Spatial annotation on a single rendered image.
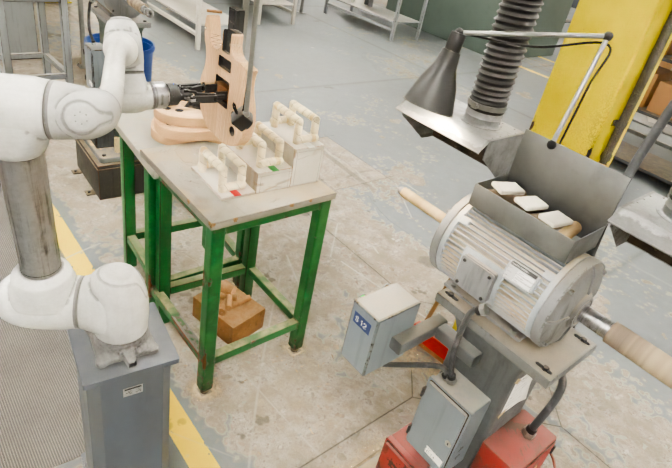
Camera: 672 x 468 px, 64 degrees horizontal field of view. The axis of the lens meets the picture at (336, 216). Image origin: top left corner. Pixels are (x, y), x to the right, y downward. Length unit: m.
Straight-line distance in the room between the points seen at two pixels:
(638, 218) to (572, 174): 0.23
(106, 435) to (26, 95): 1.09
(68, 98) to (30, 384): 1.66
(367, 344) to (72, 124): 0.86
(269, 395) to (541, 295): 1.58
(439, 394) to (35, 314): 1.11
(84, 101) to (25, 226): 0.40
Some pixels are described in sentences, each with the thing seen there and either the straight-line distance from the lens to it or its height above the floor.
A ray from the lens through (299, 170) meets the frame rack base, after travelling 2.20.
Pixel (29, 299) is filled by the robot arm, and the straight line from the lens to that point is 1.66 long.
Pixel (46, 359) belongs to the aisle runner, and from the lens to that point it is 2.79.
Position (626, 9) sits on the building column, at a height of 1.82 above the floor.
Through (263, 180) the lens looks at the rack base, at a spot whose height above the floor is 0.99.
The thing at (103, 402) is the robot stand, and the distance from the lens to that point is 1.82.
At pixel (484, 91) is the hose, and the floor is 1.62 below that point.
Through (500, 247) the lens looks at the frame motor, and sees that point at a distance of 1.37.
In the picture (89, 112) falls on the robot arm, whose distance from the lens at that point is 1.27.
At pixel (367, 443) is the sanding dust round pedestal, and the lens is 2.53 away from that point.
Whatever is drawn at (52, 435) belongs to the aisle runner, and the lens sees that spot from 2.52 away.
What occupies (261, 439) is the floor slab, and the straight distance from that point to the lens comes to 2.46.
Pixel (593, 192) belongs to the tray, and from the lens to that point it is 1.41.
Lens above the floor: 2.00
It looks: 31 degrees down
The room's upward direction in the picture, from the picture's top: 12 degrees clockwise
